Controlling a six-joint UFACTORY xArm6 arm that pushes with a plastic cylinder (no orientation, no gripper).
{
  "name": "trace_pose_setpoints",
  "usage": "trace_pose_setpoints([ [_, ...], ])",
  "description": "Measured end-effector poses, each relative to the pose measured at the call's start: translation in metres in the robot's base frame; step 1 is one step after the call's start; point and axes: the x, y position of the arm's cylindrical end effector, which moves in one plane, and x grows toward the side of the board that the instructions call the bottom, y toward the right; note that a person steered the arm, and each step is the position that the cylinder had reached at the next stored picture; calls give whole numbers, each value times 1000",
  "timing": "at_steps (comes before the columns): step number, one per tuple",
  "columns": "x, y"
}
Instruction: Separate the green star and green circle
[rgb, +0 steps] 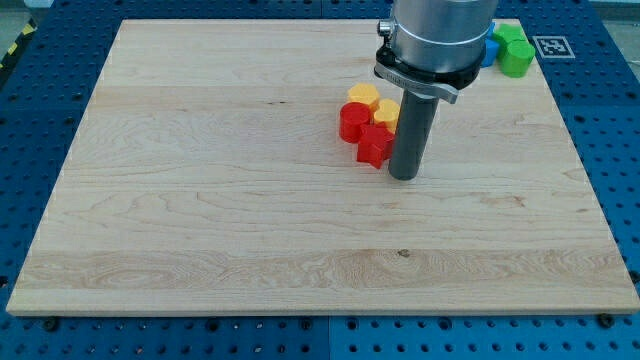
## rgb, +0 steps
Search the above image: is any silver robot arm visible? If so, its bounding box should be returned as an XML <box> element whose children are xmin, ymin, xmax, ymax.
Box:
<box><xmin>390</xmin><ymin>0</ymin><xmax>498</xmax><ymax>73</ymax></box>

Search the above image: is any red star block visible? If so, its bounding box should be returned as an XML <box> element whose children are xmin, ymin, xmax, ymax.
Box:
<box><xmin>356</xmin><ymin>124</ymin><xmax>395</xmax><ymax>169</ymax></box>

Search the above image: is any red cylinder block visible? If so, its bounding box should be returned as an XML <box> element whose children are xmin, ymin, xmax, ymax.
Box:
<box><xmin>339</xmin><ymin>102</ymin><xmax>371</xmax><ymax>143</ymax></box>

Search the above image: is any yellow heart block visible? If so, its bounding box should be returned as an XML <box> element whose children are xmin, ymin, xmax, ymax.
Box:
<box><xmin>373</xmin><ymin>98</ymin><xmax>400</xmax><ymax>133</ymax></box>

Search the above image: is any yellow hexagon block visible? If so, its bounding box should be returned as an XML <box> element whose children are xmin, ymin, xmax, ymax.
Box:
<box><xmin>347</xmin><ymin>83</ymin><xmax>380</xmax><ymax>112</ymax></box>

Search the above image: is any wooden board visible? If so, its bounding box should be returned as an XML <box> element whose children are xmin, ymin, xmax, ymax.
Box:
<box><xmin>7</xmin><ymin>20</ymin><xmax>639</xmax><ymax>317</ymax></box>

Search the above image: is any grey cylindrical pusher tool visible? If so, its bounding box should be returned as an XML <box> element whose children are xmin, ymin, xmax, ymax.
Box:
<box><xmin>388</xmin><ymin>90</ymin><xmax>438</xmax><ymax>181</ymax></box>

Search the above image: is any blue block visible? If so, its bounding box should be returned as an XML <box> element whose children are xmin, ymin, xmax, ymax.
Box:
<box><xmin>481</xmin><ymin>22</ymin><xmax>500</xmax><ymax>68</ymax></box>

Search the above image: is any green cylinder block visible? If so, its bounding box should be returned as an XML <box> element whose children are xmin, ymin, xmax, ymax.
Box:
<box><xmin>499</xmin><ymin>40</ymin><xmax>536</xmax><ymax>78</ymax></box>

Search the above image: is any white fiducial marker tag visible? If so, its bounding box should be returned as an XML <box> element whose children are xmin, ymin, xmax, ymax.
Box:
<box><xmin>532</xmin><ymin>35</ymin><xmax>575</xmax><ymax>59</ymax></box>

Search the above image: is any black tool clamp ring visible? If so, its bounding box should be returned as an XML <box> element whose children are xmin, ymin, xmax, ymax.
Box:
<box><xmin>373</xmin><ymin>19</ymin><xmax>486</xmax><ymax>105</ymax></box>

